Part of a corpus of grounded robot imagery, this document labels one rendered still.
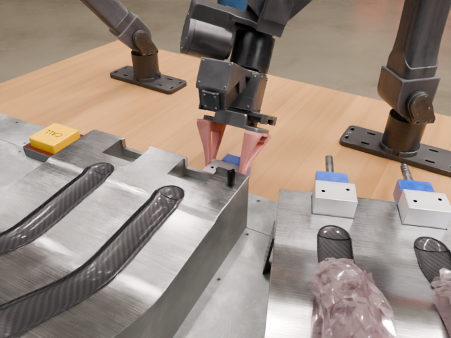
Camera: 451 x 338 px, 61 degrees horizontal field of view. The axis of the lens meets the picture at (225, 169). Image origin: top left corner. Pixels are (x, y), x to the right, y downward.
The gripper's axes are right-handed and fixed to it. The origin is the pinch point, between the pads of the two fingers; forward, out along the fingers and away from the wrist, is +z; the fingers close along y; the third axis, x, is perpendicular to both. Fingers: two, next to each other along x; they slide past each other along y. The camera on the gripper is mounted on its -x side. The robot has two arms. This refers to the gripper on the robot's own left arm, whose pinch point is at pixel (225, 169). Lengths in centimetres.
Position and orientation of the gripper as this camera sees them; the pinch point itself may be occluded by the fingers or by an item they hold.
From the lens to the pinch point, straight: 57.4
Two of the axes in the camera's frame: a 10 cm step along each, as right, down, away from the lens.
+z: -2.2, 9.6, 1.6
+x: 3.9, -0.6, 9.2
